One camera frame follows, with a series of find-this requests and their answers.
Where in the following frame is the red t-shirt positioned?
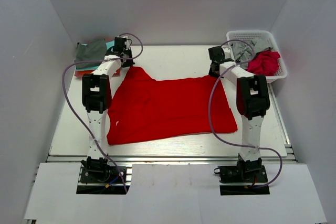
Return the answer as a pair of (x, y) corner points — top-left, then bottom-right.
(107, 67), (238, 145)

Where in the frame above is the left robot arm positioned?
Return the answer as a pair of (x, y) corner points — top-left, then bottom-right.
(82, 33), (134, 159)

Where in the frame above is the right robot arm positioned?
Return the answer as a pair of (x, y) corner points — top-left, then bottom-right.
(208, 46), (270, 162)

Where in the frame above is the folded teal t-shirt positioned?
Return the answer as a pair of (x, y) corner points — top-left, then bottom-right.
(76, 39), (116, 72)

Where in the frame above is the folded dark grey t-shirt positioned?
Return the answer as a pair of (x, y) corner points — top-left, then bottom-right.
(74, 38), (108, 69)

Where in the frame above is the grey t-shirt in basket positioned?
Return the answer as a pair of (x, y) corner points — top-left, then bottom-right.
(230, 38), (272, 70)

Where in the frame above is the folded orange t-shirt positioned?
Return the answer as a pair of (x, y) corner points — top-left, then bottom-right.
(74, 69), (121, 78)

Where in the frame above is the magenta t-shirt in basket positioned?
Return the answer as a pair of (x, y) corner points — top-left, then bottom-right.
(247, 50), (280, 76)

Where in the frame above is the white plastic basket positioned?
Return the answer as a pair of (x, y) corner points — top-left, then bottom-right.
(226, 30), (288, 83)

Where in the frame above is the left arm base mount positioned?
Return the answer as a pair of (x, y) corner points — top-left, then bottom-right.
(76, 157), (132, 195)

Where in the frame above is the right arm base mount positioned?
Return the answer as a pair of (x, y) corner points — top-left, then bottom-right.
(214, 158), (270, 196)

